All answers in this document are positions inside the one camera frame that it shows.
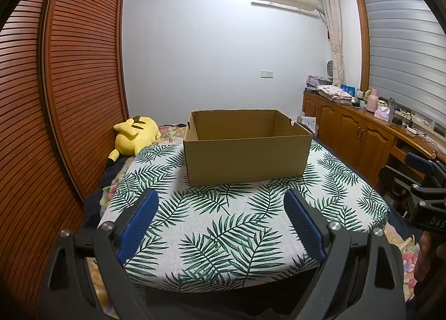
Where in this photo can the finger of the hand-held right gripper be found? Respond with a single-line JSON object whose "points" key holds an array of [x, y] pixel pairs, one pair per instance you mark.
{"points": [[395, 180], [420, 163]]}

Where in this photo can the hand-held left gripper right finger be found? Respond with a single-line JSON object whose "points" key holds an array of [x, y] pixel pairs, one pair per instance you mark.
{"points": [[303, 226]]}

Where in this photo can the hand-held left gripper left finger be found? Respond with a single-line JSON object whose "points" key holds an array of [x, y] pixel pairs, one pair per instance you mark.
{"points": [[137, 226]]}

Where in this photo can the brown cardboard box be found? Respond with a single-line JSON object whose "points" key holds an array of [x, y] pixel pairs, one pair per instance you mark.
{"points": [[244, 158]]}

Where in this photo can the person's right hand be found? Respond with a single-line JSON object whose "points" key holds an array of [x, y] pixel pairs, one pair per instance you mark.
{"points": [[427, 257]]}

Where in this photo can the white power strip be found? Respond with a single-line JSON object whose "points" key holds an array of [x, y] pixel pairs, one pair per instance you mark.
{"points": [[411, 130]]}

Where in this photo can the floral bed sheet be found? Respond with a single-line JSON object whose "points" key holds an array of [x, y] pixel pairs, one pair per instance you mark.
{"points": [[115, 180]]}

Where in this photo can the green bottle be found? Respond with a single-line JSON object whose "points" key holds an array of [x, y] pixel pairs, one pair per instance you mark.
{"points": [[391, 109]]}

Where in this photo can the pink tissue box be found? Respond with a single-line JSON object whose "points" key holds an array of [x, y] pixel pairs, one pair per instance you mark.
{"points": [[382, 113]]}

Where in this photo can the wooden sideboard cabinet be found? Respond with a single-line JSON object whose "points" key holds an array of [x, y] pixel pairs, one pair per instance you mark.
{"points": [[348, 135]]}

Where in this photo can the pink thermos bottle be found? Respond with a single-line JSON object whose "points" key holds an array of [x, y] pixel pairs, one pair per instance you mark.
{"points": [[371, 101]]}

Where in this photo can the yellow plush toy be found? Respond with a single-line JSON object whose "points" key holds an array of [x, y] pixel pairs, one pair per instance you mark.
{"points": [[134, 135]]}

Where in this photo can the small white paper box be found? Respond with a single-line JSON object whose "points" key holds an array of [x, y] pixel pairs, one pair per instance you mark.
{"points": [[308, 123]]}

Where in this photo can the blue box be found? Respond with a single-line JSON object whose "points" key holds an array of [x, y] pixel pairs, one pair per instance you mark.
{"points": [[347, 89]]}

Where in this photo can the folded floral cloth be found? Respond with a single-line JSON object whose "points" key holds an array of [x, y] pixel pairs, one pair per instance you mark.
{"points": [[334, 91]]}

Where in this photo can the grey window blind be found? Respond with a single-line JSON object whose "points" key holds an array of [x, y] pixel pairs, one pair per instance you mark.
{"points": [[404, 51]]}

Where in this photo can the purple folded bag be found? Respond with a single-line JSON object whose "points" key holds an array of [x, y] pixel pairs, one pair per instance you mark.
{"points": [[317, 81]]}

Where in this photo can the small white fan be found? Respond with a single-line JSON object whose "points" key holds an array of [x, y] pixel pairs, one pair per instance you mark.
{"points": [[330, 69]]}

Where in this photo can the wooden louvered wardrobe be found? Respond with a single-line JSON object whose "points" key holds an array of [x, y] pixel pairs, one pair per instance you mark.
{"points": [[52, 97]]}

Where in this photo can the cream curtain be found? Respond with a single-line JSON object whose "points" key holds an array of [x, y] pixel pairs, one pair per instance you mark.
{"points": [[334, 27]]}

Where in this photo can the white wall switch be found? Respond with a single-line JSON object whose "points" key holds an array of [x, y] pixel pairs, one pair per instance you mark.
{"points": [[267, 73]]}

